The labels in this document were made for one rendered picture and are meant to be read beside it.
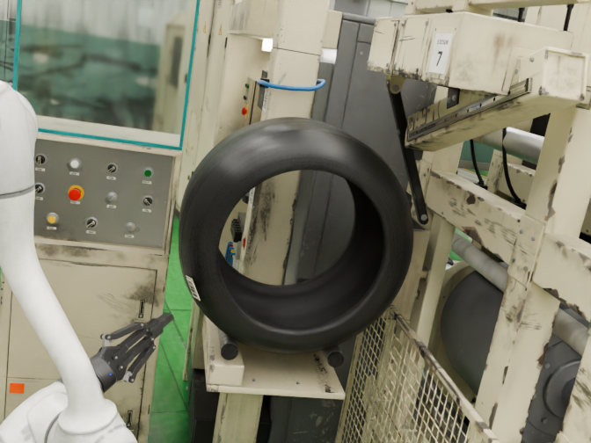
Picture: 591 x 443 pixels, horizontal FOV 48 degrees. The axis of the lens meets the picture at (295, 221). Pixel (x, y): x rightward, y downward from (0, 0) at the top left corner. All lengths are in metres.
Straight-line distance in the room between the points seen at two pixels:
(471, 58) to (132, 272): 1.44
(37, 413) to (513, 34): 1.17
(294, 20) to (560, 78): 0.82
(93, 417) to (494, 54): 1.02
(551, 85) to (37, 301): 1.02
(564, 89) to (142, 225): 1.51
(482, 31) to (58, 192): 1.52
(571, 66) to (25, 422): 1.23
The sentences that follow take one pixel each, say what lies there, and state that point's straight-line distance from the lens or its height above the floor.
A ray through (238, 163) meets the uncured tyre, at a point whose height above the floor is 1.38.
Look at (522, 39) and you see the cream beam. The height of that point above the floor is 1.75.
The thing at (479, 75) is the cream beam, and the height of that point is 1.67.
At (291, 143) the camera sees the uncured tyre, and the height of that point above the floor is 1.45.
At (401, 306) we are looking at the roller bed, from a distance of 2.09.
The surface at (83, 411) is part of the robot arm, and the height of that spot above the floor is 0.99.
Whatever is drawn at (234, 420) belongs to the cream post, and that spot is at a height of 0.47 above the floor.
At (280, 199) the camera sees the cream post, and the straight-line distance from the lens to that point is 1.96.
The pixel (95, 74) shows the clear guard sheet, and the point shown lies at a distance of 2.27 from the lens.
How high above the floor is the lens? 1.66
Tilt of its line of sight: 14 degrees down
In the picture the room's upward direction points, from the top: 10 degrees clockwise
